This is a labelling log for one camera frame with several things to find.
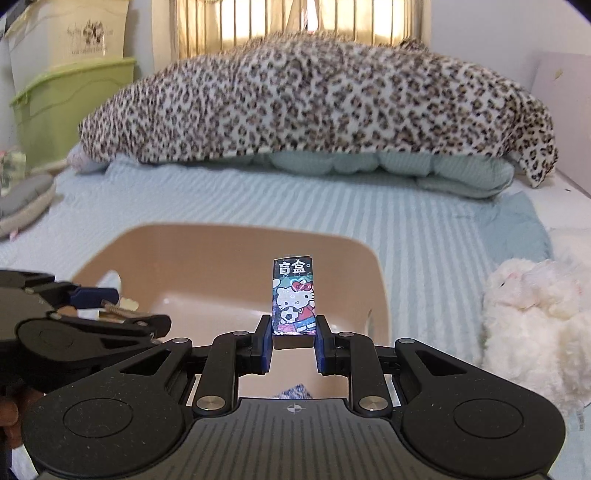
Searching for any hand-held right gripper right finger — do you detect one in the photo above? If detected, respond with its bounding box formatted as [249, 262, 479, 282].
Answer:
[315, 316, 468, 414]

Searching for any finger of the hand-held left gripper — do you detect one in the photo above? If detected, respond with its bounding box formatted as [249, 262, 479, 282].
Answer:
[46, 310, 172, 346]
[44, 280, 123, 310]

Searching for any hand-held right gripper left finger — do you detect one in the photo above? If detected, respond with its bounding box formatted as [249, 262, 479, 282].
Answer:
[118, 316, 274, 414]

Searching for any small cartoon print box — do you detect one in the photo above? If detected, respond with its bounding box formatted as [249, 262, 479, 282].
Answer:
[270, 254, 319, 350]

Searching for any beige plastic basin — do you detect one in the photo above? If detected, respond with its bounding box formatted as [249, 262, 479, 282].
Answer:
[71, 223, 393, 400]

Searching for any blue patterned small item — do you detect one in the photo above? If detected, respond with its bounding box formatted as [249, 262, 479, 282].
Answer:
[271, 384, 314, 400]

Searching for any striped light blue bedsheet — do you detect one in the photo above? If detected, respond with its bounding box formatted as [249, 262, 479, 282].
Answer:
[0, 155, 554, 326]

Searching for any green plastic storage box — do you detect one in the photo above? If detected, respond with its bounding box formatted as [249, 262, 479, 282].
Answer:
[9, 57, 138, 163]

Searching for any folded light blue quilt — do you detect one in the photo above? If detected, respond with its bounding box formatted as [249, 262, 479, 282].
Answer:
[104, 150, 516, 200]

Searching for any white plush toy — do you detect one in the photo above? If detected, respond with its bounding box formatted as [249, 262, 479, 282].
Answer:
[480, 228, 591, 409]

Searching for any leopard print blanket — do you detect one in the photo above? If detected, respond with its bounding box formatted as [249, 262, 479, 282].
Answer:
[78, 36, 558, 189]

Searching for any cream plastic storage box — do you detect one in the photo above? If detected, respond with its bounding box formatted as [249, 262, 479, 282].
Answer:
[4, 0, 131, 95]

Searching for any yellow striped curtain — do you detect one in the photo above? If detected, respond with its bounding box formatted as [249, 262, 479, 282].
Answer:
[172, 0, 433, 52]

